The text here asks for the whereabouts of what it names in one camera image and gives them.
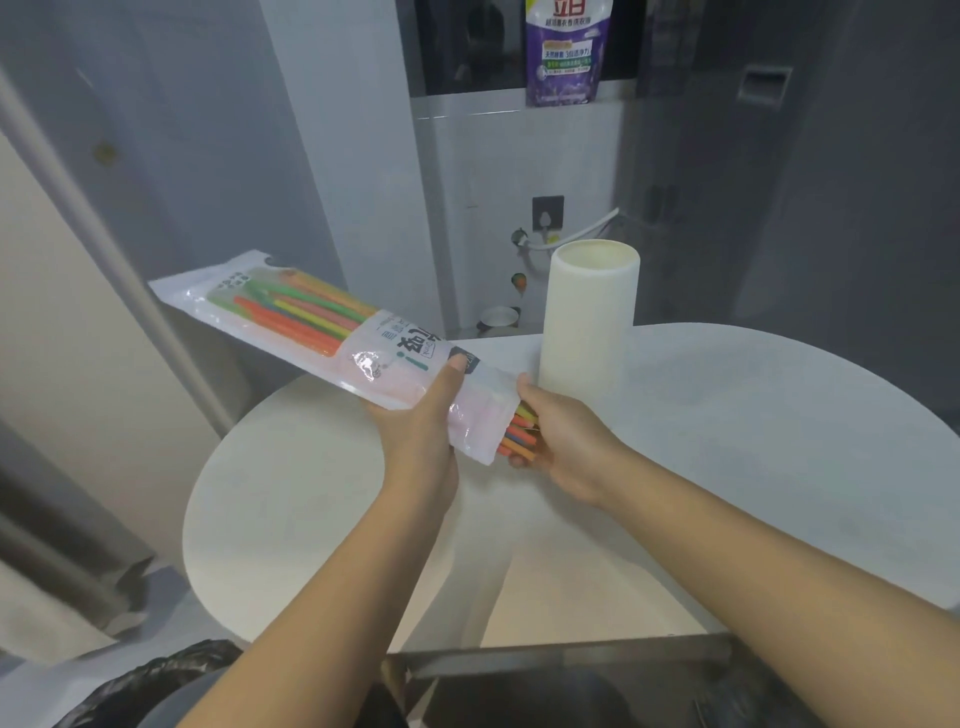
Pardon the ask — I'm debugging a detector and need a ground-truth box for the person's left hand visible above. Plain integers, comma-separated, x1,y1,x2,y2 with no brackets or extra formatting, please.
365,354,470,520

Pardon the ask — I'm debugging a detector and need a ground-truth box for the person's right hand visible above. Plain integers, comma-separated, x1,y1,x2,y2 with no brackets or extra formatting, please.
507,375,640,513

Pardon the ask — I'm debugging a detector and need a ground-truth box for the bundle of colourful straws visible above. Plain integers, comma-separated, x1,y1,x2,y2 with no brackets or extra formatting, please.
207,270,540,463

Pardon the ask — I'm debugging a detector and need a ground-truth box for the clear plastic straw packet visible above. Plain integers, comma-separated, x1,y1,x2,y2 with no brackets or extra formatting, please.
147,249,528,467

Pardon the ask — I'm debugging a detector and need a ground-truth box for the person's right forearm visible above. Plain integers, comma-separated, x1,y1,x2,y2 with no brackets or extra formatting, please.
596,459,960,728

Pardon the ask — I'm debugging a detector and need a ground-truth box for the person's left forearm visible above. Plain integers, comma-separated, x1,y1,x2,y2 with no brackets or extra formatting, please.
176,480,462,728

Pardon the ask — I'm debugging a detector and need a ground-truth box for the cream cylindrical container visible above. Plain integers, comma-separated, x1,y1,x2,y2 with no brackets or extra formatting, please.
538,239,643,404

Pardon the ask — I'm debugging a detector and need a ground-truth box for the steel bar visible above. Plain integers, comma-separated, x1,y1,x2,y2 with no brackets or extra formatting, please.
381,633,735,678

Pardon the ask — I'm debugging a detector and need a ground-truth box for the purple detergent refill pouch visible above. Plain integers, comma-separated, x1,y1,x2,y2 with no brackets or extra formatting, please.
524,0,614,108

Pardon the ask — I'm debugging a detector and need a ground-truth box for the black trash bag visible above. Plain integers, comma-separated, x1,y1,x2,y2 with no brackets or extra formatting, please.
69,639,252,728

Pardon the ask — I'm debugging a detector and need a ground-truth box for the white hose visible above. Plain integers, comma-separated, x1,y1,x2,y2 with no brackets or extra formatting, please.
522,207,621,251

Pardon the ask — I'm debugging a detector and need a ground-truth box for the white door frame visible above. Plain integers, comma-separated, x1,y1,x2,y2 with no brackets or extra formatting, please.
0,67,240,440

